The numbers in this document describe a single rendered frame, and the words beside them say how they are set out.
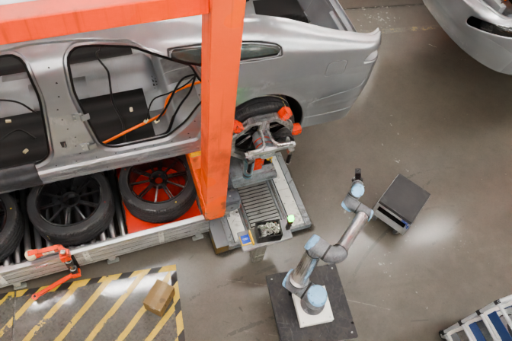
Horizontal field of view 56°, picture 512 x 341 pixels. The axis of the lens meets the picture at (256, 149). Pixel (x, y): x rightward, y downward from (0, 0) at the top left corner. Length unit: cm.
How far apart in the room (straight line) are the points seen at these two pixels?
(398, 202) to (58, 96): 298
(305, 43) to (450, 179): 253
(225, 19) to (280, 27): 120
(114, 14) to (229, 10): 49
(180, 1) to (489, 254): 390
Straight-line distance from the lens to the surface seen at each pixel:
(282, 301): 398
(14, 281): 437
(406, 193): 464
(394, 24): 669
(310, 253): 325
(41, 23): 215
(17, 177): 388
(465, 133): 582
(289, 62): 348
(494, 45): 522
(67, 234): 404
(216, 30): 227
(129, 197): 409
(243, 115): 374
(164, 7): 216
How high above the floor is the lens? 407
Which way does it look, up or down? 56 degrees down
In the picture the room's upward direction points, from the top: 10 degrees clockwise
